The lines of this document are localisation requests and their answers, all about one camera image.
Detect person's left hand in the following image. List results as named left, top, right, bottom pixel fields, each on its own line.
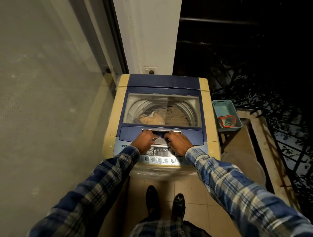
left=130, top=130, right=158, bottom=154

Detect black left shoe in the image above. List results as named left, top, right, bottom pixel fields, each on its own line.
left=146, top=185, right=161, bottom=221

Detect black right shoe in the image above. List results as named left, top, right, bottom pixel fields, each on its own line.
left=171, top=193, right=186, bottom=222

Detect beige clothes in drum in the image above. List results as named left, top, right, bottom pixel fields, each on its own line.
left=137, top=106, right=191, bottom=126

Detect round beige tub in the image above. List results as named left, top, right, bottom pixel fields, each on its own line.
left=221, top=151, right=267, bottom=188

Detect black shoe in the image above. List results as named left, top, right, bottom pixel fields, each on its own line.
left=171, top=193, right=186, bottom=222
left=146, top=185, right=161, bottom=221

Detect teal plastic basket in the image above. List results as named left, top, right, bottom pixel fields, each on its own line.
left=212, top=100, right=243, bottom=132

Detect person's left forearm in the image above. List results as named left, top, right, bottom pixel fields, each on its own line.
left=26, top=146, right=141, bottom=237

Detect person's right forearm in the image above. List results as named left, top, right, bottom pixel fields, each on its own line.
left=185, top=146, right=313, bottom=237

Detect person's right hand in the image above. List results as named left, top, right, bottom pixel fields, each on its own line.
left=164, top=130, right=194, bottom=157

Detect glass sliding door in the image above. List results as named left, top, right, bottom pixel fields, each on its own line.
left=0, top=0, right=129, bottom=237

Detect blue washing machine lid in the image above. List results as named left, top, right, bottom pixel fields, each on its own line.
left=119, top=74, right=208, bottom=145

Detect black metal railing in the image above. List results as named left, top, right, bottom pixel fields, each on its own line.
left=175, top=16, right=313, bottom=210

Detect cream top-load washing machine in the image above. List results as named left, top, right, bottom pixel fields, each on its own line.
left=102, top=74, right=221, bottom=177

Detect small red basket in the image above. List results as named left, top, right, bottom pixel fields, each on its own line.
left=218, top=115, right=237, bottom=128

